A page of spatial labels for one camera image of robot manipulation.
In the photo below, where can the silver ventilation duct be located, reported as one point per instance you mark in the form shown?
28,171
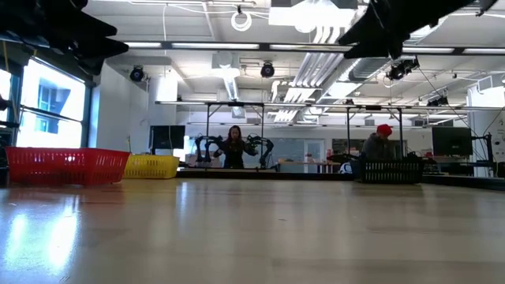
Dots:
371,71

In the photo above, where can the yellow plastic basket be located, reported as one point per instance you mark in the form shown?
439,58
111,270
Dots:
152,167

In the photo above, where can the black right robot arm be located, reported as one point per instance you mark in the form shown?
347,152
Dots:
488,6

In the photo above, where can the black beam with light strips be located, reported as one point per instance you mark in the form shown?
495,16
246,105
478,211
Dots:
263,46

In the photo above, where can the person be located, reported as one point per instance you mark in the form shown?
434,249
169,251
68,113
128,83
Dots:
234,150
378,144

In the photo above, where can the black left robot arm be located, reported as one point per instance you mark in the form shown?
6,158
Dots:
31,4

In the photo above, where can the black aluminium table frame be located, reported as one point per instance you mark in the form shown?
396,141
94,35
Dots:
315,176

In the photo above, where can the window with dark frame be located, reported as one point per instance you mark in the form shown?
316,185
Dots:
51,114

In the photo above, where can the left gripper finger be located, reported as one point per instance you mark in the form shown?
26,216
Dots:
98,48
83,23

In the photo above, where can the small black ceiling rig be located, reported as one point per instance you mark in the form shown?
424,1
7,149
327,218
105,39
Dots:
438,101

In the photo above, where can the black equipment stand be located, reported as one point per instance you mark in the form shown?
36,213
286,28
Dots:
487,146

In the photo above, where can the red plastic basket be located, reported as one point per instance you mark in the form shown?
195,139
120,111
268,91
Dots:
67,165

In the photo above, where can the black ceiling camera rig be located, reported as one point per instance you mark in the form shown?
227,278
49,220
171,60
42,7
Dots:
400,70

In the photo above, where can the black computer monitor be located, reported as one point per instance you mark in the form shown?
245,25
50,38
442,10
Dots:
167,137
451,140

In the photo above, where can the black plastic basket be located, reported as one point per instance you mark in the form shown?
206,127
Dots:
390,171

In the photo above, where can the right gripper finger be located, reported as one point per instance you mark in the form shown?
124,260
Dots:
371,23
378,49

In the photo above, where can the white round object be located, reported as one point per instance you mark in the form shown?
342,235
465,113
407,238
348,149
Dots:
345,168

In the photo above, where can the round black ceiling lamp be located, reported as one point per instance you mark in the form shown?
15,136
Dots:
267,70
136,74

